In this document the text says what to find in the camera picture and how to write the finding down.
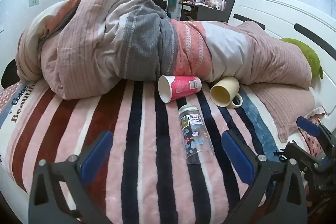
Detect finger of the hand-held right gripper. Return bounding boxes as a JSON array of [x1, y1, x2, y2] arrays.
[[285, 140, 328, 174], [296, 116, 336, 155]]

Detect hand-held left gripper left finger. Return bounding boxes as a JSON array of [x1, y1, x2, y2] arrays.
[[28, 130, 124, 224]]

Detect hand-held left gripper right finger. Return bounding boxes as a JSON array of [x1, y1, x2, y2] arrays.
[[221, 130, 307, 224]]

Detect clear glass cup with stickers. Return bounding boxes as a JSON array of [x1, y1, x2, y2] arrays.
[[178, 105, 215, 165]]

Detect pink paper cup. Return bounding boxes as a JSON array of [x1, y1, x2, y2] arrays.
[[158, 75, 202, 104]]

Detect pink striped pillow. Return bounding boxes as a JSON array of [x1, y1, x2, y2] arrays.
[[247, 84, 326, 143]]

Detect striped fleece blanket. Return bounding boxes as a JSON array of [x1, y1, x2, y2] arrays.
[[0, 78, 326, 224]]

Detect cream ceramic mug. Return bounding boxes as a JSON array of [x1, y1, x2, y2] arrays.
[[210, 76, 244, 109]]

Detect green plush toy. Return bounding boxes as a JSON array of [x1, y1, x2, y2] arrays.
[[279, 38, 324, 79]]

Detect white bed headboard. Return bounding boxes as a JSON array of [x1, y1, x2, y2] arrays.
[[227, 0, 336, 117]]

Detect black cloth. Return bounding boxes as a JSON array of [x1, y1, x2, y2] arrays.
[[1, 60, 21, 89]]

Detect pink grey striped quilt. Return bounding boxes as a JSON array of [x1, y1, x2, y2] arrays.
[[15, 0, 313, 100]]

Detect cluttered desk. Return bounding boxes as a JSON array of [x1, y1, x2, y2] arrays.
[[177, 0, 226, 22]]

